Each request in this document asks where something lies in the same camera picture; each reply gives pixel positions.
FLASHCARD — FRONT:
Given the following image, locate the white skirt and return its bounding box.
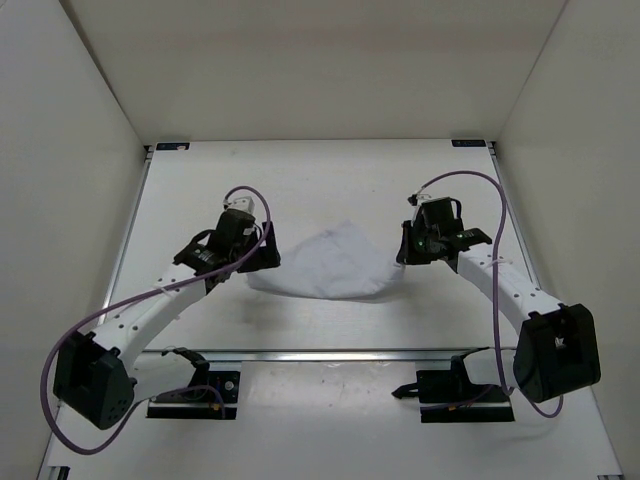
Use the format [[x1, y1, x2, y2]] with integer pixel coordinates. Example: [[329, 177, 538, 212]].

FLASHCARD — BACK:
[[247, 221, 405, 300]]

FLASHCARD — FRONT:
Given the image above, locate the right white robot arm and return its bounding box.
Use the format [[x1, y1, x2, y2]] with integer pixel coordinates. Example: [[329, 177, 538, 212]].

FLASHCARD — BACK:
[[396, 195, 601, 403]]

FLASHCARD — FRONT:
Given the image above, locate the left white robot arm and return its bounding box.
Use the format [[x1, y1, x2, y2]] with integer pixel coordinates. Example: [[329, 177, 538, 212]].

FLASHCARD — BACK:
[[53, 208, 280, 430]]

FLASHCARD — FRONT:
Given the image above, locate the right blue label sticker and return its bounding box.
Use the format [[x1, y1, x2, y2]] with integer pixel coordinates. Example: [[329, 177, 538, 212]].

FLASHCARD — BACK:
[[451, 139, 486, 148]]

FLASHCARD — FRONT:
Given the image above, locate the blue label sticker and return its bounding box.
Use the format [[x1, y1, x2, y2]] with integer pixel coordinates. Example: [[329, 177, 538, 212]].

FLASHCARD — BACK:
[[155, 142, 190, 151], [451, 139, 486, 148]]

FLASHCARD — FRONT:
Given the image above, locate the left blue label sticker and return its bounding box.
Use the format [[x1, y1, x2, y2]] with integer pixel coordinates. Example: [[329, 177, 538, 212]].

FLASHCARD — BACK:
[[155, 142, 190, 151]]

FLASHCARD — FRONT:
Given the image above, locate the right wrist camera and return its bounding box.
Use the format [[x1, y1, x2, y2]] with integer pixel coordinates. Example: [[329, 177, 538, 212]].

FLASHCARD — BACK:
[[407, 192, 432, 207]]

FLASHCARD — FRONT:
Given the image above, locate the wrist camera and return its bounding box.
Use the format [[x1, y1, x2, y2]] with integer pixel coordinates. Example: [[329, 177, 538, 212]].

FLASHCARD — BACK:
[[407, 192, 432, 207], [223, 196, 255, 215]]

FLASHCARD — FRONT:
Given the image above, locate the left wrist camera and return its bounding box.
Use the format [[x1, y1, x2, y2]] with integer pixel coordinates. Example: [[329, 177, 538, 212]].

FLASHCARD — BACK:
[[223, 196, 255, 215]]

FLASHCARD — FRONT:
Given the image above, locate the aluminium rail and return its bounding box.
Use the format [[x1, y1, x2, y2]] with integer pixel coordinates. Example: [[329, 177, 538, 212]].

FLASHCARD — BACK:
[[139, 345, 491, 365]]

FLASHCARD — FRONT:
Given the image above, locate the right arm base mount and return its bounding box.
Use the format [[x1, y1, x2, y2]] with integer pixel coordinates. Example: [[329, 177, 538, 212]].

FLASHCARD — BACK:
[[391, 368, 515, 424]]

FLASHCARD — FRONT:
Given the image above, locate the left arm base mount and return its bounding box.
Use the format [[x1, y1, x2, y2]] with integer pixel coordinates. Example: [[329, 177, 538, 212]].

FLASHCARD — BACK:
[[146, 370, 241, 421]]

